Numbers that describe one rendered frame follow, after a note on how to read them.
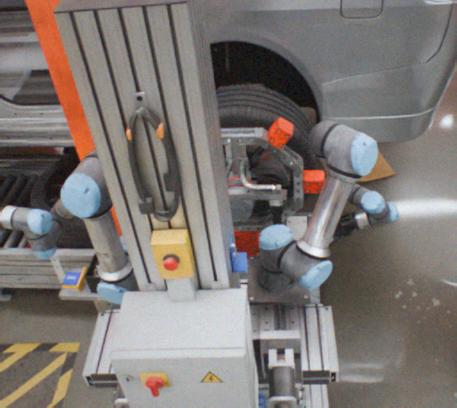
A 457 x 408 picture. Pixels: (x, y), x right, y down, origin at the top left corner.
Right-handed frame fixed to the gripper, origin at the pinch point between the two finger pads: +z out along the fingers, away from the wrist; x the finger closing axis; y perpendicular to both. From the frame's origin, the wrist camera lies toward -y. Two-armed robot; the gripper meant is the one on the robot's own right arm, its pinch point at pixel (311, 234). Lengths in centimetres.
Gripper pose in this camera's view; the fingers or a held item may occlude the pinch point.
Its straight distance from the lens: 227.8
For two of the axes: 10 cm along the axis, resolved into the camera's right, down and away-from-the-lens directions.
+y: -4.8, -3.5, -8.1
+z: -8.7, 2.8, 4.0
